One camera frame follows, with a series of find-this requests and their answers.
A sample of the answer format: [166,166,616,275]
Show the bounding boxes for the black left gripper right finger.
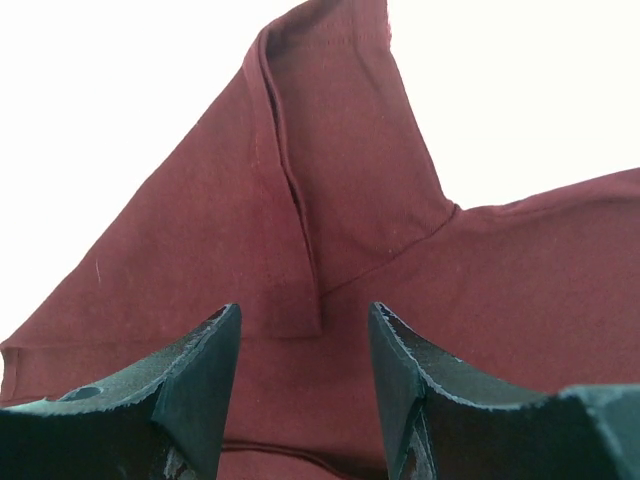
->
[368,302,639,479]

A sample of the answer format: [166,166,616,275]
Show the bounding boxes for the dark red t shirt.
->
[1,1,639,479]

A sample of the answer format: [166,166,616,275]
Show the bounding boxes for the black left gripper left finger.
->
[1,304,242,479]

